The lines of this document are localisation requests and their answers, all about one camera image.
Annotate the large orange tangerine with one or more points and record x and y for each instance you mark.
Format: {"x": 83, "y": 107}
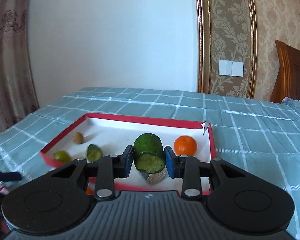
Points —
{"x": 90, "y": 191}

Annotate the pink towel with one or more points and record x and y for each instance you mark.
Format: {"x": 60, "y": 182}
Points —
{"x": 4, "y": 189}

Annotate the brown longan fruit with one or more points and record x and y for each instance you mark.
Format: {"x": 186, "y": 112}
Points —
{"x": 77, "y": 138}

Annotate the teal plaid bed sheet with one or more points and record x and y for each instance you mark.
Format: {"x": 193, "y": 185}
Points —
{"x": 260, "y": 137}

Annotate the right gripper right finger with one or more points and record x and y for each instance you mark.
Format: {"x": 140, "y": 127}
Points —
{"x": 186, "y": 168}

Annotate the gold wall moulding frame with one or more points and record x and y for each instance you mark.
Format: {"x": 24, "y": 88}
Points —
{"x": 227, "y": 30}

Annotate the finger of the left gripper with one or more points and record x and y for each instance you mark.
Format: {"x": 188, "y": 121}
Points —
{"x": 10, "y": 176}

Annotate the red shallow cardboard box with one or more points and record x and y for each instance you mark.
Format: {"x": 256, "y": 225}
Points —
{"x": 113, "y": 133}

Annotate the small green cucumber piece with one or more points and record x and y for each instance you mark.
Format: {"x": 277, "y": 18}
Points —
{"x": 94, "y": 153}

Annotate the green lime in box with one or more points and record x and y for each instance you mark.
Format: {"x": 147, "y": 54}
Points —
{"x": 62, "y": 156}

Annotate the beige patterned curtain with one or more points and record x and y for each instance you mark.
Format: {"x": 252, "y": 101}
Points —
{"x": 17, "y": 93}

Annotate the white wall switch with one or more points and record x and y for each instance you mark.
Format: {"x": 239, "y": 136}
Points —
{"x": 231, "y": 68}

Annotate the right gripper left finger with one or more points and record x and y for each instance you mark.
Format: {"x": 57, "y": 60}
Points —
{"x": 109, "y": 168}

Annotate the small orange tangerine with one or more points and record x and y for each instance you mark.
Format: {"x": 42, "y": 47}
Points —
{"x": 185, "y": 145}

